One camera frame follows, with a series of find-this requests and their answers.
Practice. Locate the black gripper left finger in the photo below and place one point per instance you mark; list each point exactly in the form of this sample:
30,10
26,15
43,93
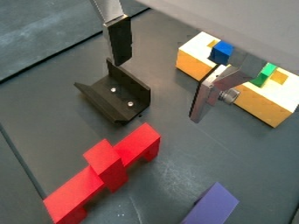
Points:
116,28

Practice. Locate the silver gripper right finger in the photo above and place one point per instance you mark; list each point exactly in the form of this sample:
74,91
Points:
216,87

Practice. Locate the purple notched block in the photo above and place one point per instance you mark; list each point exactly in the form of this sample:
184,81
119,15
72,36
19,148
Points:
212,207

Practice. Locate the yellow wooden board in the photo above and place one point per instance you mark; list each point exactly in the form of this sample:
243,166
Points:
270,102

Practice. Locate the green bar block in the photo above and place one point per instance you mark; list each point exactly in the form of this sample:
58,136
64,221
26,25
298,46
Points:
259,81

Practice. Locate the blue bar block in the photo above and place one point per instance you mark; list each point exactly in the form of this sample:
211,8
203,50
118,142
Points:
221,53

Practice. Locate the red notched block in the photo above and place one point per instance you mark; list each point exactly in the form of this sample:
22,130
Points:
106,172

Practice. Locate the black metal bracket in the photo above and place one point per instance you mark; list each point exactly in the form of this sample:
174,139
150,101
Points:
119,95

